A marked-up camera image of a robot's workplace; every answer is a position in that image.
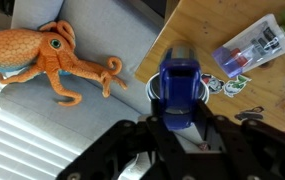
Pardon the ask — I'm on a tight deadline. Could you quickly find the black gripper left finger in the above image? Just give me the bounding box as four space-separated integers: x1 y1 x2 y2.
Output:
56 117 166 180

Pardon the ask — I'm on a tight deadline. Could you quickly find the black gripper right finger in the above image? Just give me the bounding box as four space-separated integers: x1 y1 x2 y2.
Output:
195 100 285 180

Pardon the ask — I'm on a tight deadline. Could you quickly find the silver metal cup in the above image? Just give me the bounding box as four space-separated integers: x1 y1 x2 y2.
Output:
145 41 209 104

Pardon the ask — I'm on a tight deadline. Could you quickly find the dark character sticker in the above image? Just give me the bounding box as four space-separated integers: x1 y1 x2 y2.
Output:
235 106 264 121

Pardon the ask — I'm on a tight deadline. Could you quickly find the green character sticker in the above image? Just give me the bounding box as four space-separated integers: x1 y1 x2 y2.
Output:
223 75 251 98

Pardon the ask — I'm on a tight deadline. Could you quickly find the red black character sticker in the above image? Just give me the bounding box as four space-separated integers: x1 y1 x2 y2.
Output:
201 73 225 94

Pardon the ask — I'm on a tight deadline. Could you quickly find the left window blind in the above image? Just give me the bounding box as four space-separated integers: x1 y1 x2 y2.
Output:
0 84 80 180

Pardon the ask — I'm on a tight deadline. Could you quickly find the wooden side table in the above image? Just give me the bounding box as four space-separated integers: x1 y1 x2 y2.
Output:
134 0 285 138

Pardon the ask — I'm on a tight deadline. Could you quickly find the clear pouch with clips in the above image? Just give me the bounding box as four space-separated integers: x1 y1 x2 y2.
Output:
212 14 285 78

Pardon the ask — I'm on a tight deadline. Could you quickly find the grey sofa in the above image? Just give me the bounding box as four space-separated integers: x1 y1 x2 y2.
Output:
0 0 166 151

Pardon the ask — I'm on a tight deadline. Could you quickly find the orange plush octopus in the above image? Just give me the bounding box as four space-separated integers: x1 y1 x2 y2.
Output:
0 20 127 106

